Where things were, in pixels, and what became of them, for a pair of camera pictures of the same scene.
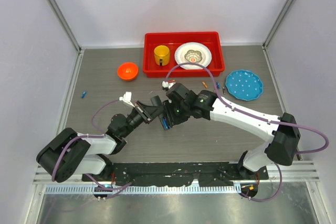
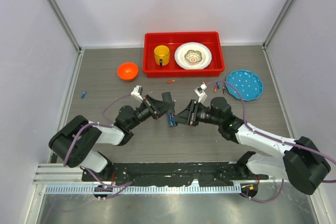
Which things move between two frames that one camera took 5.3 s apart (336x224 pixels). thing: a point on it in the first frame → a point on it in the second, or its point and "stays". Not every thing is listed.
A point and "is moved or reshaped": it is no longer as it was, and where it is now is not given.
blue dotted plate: [243, 85] stays
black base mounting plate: [206, 174] stays
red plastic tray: [172, 40] stays
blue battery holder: [165, 121] is moved or reshaped
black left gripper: [143, 110] → [157, 108]
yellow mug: [161, 55] stays
